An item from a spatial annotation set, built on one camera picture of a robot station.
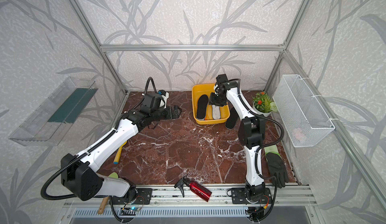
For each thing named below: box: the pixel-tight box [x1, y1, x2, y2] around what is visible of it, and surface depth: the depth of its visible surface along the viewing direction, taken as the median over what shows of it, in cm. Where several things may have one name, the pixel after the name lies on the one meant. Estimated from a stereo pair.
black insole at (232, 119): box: [225, 106, 239, 129], surface depth 101 cm
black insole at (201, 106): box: [196, 94, 209, 120], surface depth 107 cm
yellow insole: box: [205, 104, 214, 121], surface depth 108 cm
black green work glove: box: [264, 144, 289, 189], surface depth 83 cm
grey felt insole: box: [212, 104, 221, 120], surface depth 107 cm
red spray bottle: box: [173, 176, 213, 202], surface depth 76 cm
